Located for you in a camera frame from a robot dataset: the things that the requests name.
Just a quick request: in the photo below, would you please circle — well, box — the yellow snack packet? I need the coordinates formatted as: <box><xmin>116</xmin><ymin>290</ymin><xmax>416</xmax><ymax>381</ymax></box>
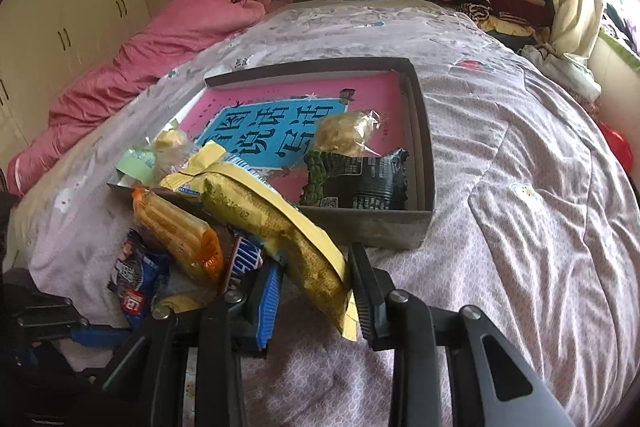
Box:
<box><xmin>160</xmin><ymin>142</ymin><xmax>358</xmax><ymax>342</ymax></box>

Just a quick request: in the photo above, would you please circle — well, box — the brown chocolate bar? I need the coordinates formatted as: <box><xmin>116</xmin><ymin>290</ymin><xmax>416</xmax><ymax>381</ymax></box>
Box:
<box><xmin>220</xmin><ymin>234</ymin><xmax>264</xmax><ymax>290</ymax></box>

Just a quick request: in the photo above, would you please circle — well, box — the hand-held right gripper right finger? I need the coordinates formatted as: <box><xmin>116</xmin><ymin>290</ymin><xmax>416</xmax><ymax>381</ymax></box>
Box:
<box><xmin>347</xmin><ymin>242</ymin><xmax>576</xmax><ymax>427</ymax></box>

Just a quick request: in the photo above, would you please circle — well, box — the red bag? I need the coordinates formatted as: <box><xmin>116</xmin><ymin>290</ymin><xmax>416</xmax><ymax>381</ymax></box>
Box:
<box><xmin>597</xmin><ymin>122</ymin><xmax>635</xmax><ymax>168</ymax></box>

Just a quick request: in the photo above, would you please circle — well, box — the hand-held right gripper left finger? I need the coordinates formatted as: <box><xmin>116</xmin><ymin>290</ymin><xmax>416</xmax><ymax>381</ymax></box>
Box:
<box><xmin>102</xmin><ymin>263</ymin><xmax>286</xmax><ymax>427</ymax></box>

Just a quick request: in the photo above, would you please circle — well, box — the dark green snack packet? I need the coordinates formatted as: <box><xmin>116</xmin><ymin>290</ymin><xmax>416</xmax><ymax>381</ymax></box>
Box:
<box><xmin>300</xmin><ymin>148</ymin><xmax>411</xmax><ymax>210</ymax></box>

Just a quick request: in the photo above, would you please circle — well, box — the orange cake packet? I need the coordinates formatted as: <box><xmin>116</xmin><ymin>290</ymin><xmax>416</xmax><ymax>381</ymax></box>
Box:
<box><xmin>131</xmin><ymin>187</ymin><xmax>224</xmax><ymax>285</ymax></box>

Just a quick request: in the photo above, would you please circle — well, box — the grey cardboard box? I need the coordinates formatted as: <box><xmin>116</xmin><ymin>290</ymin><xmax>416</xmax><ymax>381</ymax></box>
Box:
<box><xmin>106</xmin><ymin>56</ymin><xmax>435</xmax><ymax>250</ymax></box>

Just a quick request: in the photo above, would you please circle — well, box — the white cloth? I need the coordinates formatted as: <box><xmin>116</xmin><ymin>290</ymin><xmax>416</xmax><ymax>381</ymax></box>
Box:
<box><xmin>520</xmin><ymin>44</ymin><xmax>602</xmax><ymax>100</ymax></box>

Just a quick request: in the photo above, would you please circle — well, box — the bun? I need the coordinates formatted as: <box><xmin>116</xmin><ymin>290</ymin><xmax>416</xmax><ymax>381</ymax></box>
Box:
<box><xmin>316</xmin><ymin>109</ymin><xmax>383</xmax><ymax>158</ymax></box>

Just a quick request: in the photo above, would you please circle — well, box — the cream wardrobe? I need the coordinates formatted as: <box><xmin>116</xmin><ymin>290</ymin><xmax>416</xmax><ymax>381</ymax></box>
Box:
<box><xmin>0</xmin><ymin>0</ymin><xmax>151</xmax><ymax>168</ymax></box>

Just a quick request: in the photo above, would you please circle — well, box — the blue cookie packet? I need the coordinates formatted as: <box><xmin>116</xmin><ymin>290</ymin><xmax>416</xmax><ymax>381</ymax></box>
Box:
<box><xmin>107</xmin><ymin>228</ymin><xmax>171</xmax><ymax>320</ymax></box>

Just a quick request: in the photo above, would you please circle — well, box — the green pastry packet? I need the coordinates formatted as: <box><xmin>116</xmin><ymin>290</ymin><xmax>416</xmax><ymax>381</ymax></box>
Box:
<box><xmin>114</xmin><ymin>119</ymin><xmax>193</xmax><ymax>188</ymax></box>

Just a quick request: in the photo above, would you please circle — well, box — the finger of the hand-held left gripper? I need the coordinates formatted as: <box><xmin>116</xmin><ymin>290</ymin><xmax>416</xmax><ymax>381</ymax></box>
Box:
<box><xmin>17</xmin><ymin>299</ymin><xmax>133</xmax><ymax>348</ymax></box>

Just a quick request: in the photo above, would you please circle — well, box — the pink book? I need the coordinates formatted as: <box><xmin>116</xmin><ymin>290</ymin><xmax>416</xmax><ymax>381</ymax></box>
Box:
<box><xmin>180</xmin><ymin>72</ymin><xmax>406</xmax><ymax>202</ymax></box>

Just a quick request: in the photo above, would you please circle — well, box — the pink quilt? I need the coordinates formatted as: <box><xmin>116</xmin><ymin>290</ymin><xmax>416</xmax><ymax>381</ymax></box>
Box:
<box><xmin>5</xmin><ymin>0</ymin><xmax>293</xmax><ymax>198</ymax></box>

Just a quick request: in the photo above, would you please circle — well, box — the cream bed sheet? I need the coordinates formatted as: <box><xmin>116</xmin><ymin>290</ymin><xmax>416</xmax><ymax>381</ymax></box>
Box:
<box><xmin>10</xmin><ymin>127</ymin><xmax>126</xmax><ymax>248</ymax></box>

